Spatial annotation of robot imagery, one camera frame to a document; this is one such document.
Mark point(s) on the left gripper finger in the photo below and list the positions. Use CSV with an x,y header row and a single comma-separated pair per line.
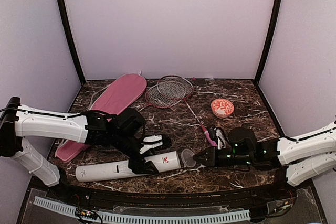
x,y
166,142
142,167

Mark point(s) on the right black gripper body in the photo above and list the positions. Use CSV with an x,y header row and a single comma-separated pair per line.
x,y
222,161

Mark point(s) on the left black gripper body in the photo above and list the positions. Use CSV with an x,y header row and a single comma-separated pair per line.
x,y
122,142

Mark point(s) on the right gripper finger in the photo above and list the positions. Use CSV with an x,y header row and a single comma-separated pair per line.
x,y
206,162
207,154

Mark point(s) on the white shuttlecock tube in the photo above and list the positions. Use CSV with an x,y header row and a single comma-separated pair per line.
x,y
118,170

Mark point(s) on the clear plastic tube lid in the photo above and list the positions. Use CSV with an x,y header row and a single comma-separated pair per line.
x,y
187,158

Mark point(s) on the pink racket cover bag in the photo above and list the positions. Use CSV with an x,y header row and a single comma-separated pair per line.
x,y
120,94

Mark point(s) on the red racket with visible handle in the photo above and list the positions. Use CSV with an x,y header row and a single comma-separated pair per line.
x,y
179,88

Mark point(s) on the red racket underneath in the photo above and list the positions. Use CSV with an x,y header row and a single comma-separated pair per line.
x,y
156,99

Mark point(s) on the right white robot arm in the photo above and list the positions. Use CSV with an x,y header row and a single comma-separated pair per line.
x,y
302,157

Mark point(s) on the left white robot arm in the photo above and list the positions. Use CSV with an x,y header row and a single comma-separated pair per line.
x,y
19,121

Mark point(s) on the red patterned bowl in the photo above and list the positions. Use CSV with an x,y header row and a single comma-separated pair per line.
x,y
222,108

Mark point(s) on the small circuit board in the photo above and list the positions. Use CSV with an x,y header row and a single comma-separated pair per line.
x,y
84,214

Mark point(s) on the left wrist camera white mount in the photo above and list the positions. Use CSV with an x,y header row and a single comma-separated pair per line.
x,y
151,142

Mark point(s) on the white slotted cable duct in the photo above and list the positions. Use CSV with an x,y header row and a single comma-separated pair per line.
x,y
109,217

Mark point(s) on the black front table rail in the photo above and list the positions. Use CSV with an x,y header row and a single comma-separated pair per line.
x,y
188,188

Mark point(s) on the left black frame post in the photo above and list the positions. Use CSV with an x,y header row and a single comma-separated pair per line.
x,y
70,41

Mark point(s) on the black frame post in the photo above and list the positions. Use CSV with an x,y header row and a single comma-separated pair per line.
x,y
268,41
70,41

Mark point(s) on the right black frame post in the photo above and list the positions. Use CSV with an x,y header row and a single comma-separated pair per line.
x,y
268,41

